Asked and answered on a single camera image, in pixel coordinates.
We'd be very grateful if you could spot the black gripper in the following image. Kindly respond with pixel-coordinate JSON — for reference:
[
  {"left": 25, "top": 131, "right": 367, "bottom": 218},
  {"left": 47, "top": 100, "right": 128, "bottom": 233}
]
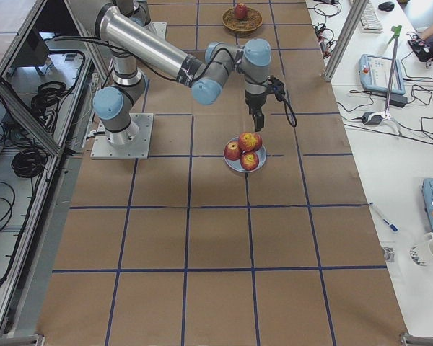
[{"left": 245, "top": 92, "right": 267, "bottom": 131}]

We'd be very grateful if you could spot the yellow-red striped apple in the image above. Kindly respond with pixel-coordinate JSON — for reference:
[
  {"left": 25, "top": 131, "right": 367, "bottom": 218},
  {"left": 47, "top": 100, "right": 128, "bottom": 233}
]
[{"left": 238, "top": 132, "right": 263, "bottom": 151}]

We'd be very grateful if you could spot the red apple on plate rear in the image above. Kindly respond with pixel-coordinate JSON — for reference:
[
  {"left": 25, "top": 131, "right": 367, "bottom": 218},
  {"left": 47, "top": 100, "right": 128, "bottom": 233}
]
[{"left": 224, "top": 141, "right": 242, "bottom": 161}]

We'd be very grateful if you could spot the red apple on plate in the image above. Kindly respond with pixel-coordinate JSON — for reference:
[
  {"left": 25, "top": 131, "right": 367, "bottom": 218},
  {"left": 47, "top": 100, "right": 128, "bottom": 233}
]
[
  {"left": 240, "top": 151, "right": 259, "bottom": 172},
  {"left": 224, "top": 141, "right": 242, "bottom": 161}
]

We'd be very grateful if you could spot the red apple on plate front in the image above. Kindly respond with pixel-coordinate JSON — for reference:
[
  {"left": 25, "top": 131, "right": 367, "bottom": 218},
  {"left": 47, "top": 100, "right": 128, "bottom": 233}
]
[{"left": 240, "top": 151, "right": 259, "bottom": 172}]

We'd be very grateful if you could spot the light blue plate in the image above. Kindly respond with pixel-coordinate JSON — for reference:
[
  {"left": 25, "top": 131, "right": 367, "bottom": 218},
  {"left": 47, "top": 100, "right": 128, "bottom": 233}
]
[{"left": 224, "top": 138, "right": 267, "bottom": 173}]

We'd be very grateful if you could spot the round wicker basket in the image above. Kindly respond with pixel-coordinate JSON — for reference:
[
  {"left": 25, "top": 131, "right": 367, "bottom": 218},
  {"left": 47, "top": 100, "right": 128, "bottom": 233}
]
[{"left": 222, "top": 7, "right": 263, "bottom": 33}]

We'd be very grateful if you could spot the dark red apple in basket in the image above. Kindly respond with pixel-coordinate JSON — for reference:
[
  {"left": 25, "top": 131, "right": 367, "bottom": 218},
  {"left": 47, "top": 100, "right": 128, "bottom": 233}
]
[{"left": 233, "top": 3, "right": 248, "bottom": 20}]

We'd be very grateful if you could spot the teach pendant upper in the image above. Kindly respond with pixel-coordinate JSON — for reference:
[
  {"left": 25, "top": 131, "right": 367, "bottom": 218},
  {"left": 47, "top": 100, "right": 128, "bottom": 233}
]
[{"left": 359, "top": 54, "right": 406, "bottom": 95}]

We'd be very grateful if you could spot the black power brick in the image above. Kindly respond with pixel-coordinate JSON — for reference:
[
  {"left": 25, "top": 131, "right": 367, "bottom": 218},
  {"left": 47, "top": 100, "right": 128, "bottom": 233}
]
[{"left": 389, "top": 93, "right": 408, "bottom": 108}]

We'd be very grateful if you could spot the white keyboard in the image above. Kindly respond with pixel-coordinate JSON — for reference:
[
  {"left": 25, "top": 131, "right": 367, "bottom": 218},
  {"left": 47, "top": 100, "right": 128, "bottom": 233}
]
[{"left": 360, "top": 1, "right": 383, "bottom": 34}]

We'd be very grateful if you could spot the metal rod with green clip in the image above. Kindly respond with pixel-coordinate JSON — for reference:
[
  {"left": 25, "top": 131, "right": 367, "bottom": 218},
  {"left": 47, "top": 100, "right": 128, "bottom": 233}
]
[{"left": 382, "top": 25, "right": 402, "bottom": 120}]

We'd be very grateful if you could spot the black computer mouse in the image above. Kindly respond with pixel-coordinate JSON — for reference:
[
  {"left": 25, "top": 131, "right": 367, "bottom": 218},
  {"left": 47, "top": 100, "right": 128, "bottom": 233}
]
[{"left": 377, "top": 1, "right": 395, "bottom": 12}]

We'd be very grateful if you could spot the white blue pen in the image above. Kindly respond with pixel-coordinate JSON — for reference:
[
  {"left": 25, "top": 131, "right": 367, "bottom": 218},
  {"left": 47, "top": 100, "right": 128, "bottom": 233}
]
[{"left": 369, "top": 202, "right": 398, "bottom": 233}]

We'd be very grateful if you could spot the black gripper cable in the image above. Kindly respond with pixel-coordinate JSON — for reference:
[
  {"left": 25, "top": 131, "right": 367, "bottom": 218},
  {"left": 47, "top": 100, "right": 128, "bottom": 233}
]
[{"left": 274, "top": 92, "right": 298, "bottom": 128}]

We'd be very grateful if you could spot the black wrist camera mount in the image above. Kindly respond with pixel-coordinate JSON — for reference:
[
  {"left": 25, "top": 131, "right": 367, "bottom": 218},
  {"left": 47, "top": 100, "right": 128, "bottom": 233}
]
[{"left": 267, "top": 76, "right": 286, "bottom": 102}]

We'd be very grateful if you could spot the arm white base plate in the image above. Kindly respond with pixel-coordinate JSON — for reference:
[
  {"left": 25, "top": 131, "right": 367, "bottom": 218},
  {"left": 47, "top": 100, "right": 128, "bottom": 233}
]
[
  {"left": 90, "top": 113, "right": 154, "bottom": 159},
  {"left": 145, "top": 22, "right": 167, "bottom": 40}
]

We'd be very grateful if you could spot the aluminium frame post right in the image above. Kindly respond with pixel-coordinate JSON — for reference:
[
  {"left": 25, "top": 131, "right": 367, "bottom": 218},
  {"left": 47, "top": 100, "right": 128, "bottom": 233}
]
[{"left": 323, "top": 0, "right": 367, "bottom": 82}]

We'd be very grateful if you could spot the coiled black cables left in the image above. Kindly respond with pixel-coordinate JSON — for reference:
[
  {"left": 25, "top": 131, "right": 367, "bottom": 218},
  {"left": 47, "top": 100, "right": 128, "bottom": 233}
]
[{"left": 10, "top": 81, "right": 68, "bottom": 179}]

